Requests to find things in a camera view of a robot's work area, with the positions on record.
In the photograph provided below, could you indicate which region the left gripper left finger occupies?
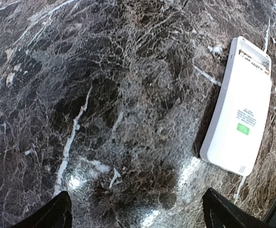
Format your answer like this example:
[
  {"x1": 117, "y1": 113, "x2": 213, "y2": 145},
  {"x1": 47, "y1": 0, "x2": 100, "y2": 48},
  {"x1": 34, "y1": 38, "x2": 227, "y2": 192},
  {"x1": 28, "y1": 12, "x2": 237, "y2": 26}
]
[{"x1": 12, "y1": 191, "x2": 72, "y2": 228}]

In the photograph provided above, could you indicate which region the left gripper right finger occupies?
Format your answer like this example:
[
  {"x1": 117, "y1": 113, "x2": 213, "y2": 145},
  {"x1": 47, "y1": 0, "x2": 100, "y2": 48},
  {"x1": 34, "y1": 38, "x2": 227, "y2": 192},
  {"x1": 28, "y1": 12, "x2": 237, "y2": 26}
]
[{"x1": 202, "y1": 188, "x2": 270, "y2": 228}]

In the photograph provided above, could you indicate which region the white remote control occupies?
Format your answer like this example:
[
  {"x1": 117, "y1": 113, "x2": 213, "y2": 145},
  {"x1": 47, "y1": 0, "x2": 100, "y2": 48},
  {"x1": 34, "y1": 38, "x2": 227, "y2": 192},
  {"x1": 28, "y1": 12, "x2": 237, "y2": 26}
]
[{"x1": 200, "y1": 36, "x2": 272, "y2": 176}]

